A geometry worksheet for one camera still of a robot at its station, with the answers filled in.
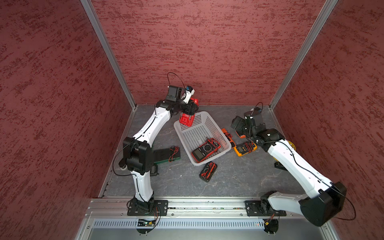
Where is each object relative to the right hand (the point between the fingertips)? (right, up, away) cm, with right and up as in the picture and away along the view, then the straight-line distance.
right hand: (237, 126), depth 79 cm
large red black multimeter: (-18, -16, +11) cm, 26 cm away
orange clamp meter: (0, -8, +18) cm, 20 cm away
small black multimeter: (-47, -26, +4) cm, 54 cm away
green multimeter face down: (-40, -18, +10) cm, 45 cm away
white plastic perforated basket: (-18, -3, +27) cm, 32 cm away
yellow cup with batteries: (+35, -12, +7) cm, 37 cm away
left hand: (-26, +11, +8) cm, 29 cm away
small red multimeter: (-28, +4, +4) cm, 28 cm away
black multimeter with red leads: (-16, -26, +4) cm, 31 cm away
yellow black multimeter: (+8, -14, +13) cm, 21 cm away
